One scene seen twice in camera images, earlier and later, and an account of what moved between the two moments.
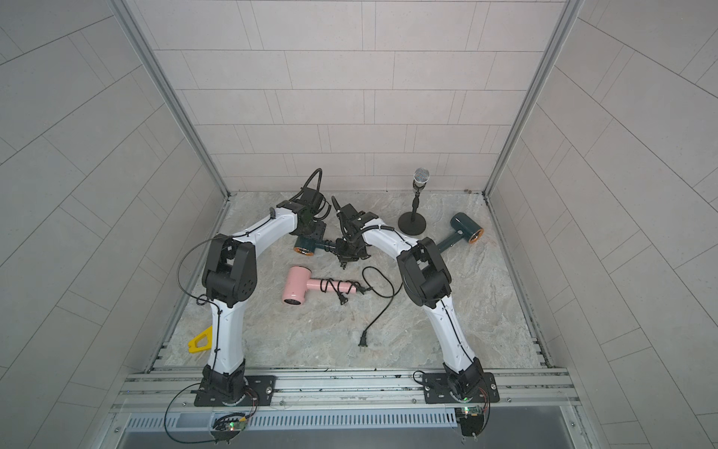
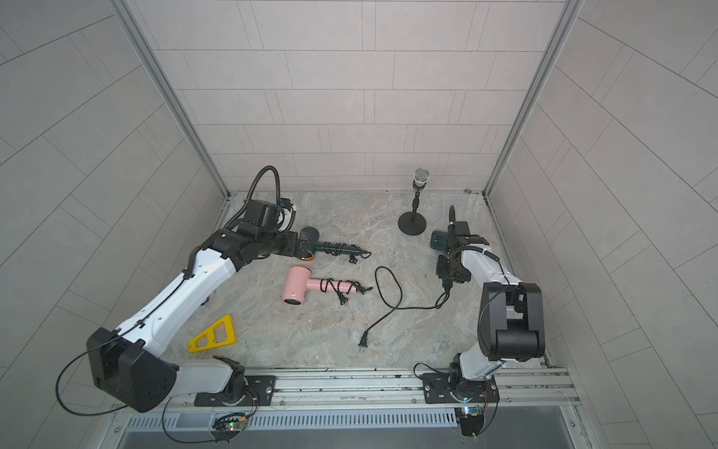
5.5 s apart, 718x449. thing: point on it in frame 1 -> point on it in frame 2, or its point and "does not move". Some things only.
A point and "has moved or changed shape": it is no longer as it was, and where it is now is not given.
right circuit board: x=471 y=419 does not move
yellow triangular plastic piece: x=203 y=340 does not move
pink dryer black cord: x=342 y=288 does not move
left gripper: x=320 y=230 -> x=291 y=249
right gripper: x=346 y=253 -> x=442 y=271
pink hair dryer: x=298 y=282 does not move
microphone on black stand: x=412 y=223 does not move
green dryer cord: x=363 y=341 has moved or changed shape
